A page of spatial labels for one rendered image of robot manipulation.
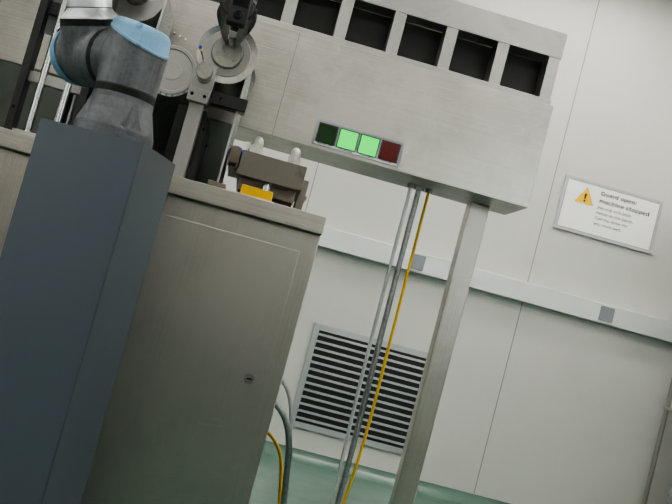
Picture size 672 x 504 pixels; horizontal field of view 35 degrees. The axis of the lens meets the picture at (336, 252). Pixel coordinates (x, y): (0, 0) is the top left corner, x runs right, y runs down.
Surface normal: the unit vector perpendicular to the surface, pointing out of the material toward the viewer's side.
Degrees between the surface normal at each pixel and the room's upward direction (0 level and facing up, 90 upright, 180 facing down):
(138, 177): 90
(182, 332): 90
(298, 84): 90
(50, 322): 90
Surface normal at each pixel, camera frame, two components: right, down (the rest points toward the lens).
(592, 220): 0.10, -0.05
